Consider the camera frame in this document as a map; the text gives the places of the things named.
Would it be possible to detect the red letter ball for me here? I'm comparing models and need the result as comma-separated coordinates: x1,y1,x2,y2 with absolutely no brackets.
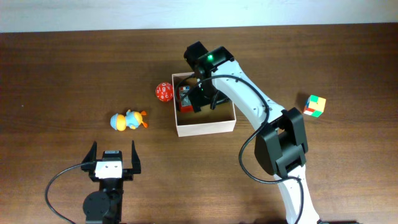
155,82,174,102

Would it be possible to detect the blue orange duck toy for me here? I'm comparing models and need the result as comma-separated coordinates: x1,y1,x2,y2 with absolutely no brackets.
109,110,149,131

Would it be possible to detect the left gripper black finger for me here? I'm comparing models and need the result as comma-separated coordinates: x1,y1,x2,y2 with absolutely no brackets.
81,141,97,164
131,141,141,170

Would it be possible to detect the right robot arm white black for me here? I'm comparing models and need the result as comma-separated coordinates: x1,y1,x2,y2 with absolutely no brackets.
183,42,321,223

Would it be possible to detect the white open cardboard box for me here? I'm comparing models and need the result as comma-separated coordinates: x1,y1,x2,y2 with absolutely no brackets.
171,72,237,138

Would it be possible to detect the red toy fire truck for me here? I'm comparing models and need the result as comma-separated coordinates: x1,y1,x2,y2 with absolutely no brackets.
178,85,193,113

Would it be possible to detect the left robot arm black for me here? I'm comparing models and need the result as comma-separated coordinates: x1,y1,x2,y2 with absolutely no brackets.
81,142,141,224

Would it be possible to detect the multicolour puzzle cube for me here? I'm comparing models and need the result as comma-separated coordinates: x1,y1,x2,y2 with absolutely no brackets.
303,95,326,118

